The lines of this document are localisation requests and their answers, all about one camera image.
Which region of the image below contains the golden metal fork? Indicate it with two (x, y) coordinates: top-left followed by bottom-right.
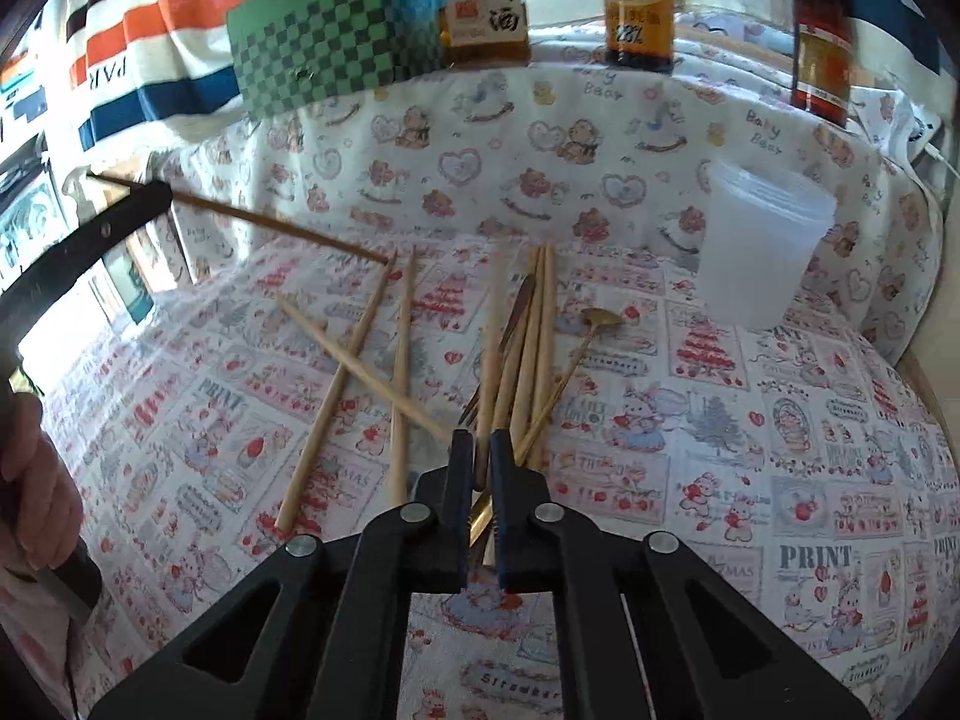
(459, 273), (535, 426)

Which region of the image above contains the person's left hand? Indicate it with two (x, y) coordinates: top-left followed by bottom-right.
(2, 394), (83, 572)

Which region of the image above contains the Christmas print tablecloth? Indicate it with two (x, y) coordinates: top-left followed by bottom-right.
(34, 238), (958, 718)

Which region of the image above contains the striped Paris Hermes cloth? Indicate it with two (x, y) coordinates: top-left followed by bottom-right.
(0, 0), (955, 166)

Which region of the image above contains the translucent plastic cup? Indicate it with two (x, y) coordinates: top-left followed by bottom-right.
(698, 160), (836, 330)

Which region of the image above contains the green checkered paper box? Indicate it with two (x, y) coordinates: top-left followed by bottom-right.
(226, 0), (443, 119)

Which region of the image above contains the teddy bear print cloth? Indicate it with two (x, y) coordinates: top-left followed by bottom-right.
(146, 28), (942, 359)

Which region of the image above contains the clear cooking wine bottle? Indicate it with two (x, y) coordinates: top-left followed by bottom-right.
(439, 0), (530, 67)

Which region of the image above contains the red-capped brown sauce bottle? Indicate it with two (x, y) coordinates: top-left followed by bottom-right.
(791, 0), (853, 128)

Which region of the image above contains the dark soy sauce bottle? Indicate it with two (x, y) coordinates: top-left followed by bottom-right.
(604, 0), (674, 73)

